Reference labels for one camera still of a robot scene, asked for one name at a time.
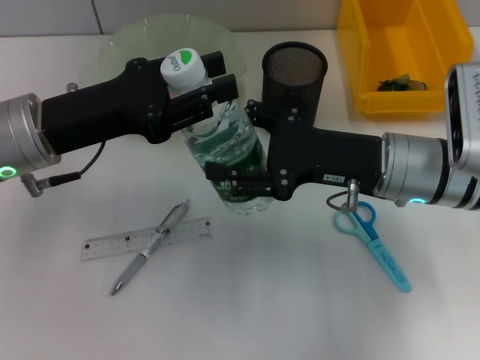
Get silver ballpoint pen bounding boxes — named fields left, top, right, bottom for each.
left=109, top=198, right=191, bottom=297

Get clear plastic ruler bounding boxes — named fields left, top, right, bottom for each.
left=81, top=216, right=215, bottom=263

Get black mesh pen holder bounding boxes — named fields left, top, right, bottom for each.
left=261, top=41, right=329, bottom=127

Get clear bottle green label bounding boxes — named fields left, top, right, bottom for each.
left=160, top=47, right=277, bottom=218

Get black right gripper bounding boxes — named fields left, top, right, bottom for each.
left=205, top=99, right=384, bottom=203

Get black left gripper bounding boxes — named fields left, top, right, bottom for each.
left=40, top=57, right=172, bottom=155

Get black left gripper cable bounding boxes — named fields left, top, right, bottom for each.
left=20, top=142, right=108, bottom=198

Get green glass fruit bowl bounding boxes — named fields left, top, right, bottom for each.
left=97, top=13, right=248, bottom=125

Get yellow plastic bin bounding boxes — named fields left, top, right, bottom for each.
left=336, top=0, right=474, bottom=122

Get blue scissors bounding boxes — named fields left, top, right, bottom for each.
left=333, top=201, right=413, bottom=293

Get green plastic wrapper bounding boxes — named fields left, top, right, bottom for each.
left=376, top=74, right=428, bottom=92

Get grey right gripper cable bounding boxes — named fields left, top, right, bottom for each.
left=325, top=178, right=363, bottom=213

